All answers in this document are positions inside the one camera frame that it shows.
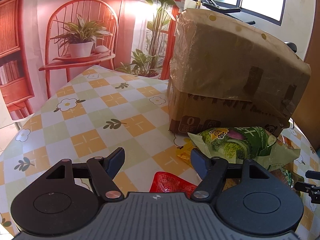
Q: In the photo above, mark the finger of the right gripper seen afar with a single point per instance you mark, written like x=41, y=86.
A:
x=311, y=189

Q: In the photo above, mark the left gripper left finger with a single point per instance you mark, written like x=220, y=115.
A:
x=102, y=171

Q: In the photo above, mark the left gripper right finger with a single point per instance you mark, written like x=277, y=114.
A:
x=212, y=171

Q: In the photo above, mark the green vegetable chips bag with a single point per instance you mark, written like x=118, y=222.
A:
x=236, y=144

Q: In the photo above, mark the small yellow candy packet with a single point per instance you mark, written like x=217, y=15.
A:
x=184, y=152

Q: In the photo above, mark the small red sachet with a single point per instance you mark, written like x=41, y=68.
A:
x=165, y=182

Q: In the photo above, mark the checkered floral tablecloth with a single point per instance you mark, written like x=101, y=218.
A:
x=97, y=112

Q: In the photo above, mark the wooden headboard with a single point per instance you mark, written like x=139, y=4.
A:
x=306, y=115

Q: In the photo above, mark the brown cardboard box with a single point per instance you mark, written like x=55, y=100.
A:
x=226, y=73

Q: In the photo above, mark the printed room backdrop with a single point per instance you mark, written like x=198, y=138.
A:
x=45, y=43

